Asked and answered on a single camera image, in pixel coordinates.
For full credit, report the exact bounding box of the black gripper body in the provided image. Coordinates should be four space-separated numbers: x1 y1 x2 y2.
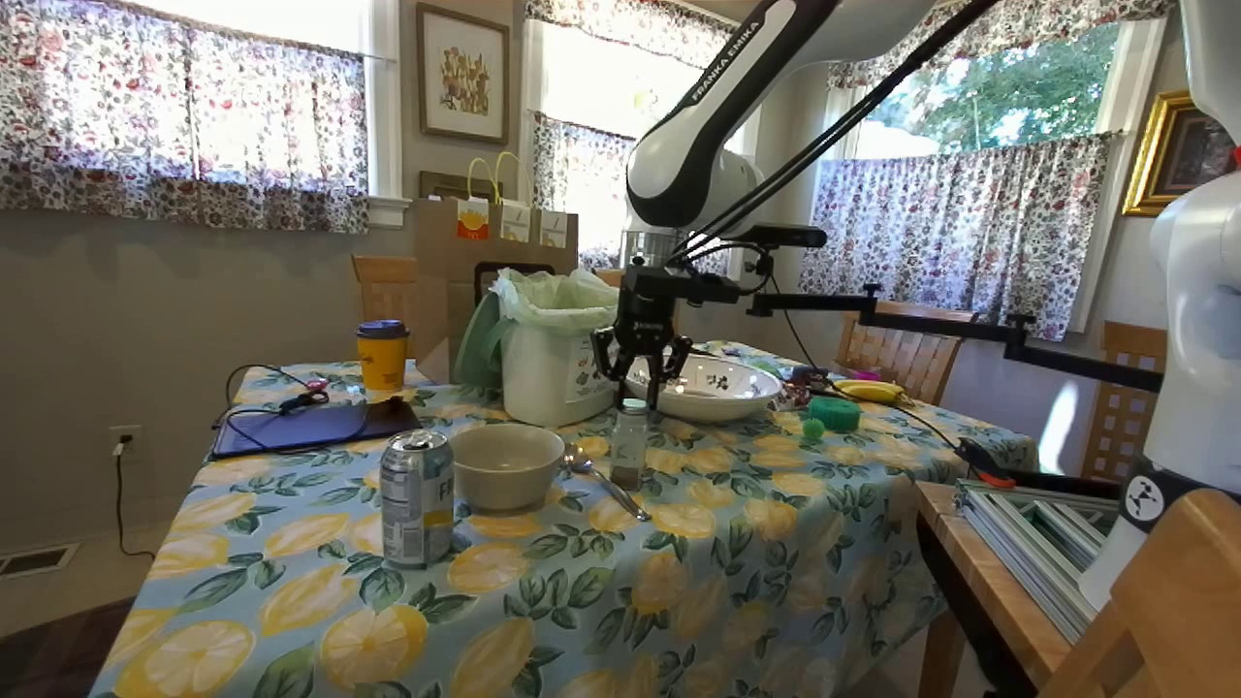
618 268 708 352

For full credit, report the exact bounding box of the small clear glass bottle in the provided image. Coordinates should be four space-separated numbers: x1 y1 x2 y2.
612 398 648 490

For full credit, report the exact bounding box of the yellow cup with blue lid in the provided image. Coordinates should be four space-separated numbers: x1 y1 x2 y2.
357 318 409 398

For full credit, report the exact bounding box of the white compost bin with bag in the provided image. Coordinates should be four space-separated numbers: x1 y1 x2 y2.
456 268 621 427

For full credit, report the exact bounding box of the metal spoon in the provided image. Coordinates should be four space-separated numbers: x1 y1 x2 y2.
562 449 643 520

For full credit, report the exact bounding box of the grey ceramic bowl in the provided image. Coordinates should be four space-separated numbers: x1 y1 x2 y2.
456 423 568 513

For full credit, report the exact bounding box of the brown paper bag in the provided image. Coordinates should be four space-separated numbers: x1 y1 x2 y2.
412 153 578 352

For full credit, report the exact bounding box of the lemon print tablecloth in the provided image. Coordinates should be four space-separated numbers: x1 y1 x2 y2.
88 402 1037 698

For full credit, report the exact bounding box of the silver soda can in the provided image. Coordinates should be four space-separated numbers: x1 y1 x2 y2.
382 432 456 565

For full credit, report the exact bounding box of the wooden chair behind table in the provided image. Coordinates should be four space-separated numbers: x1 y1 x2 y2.
353 257 445 362

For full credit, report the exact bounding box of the wooden chair at right window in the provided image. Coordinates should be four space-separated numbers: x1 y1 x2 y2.
839 314 960 402

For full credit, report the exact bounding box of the framed floral picture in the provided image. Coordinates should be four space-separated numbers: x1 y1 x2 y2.
417 4 510 142

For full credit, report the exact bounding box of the stack of books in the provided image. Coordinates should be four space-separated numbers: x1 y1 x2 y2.
960 484 1116 639

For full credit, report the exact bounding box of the gold framed picture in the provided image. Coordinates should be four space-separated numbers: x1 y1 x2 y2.
1121 89 1239 217

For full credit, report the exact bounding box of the wooden chair near robot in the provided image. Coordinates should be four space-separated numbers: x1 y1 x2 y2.
1040 494 1241 698

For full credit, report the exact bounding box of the black camera on boom arm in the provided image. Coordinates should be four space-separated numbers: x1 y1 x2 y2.
754 284 1164 392

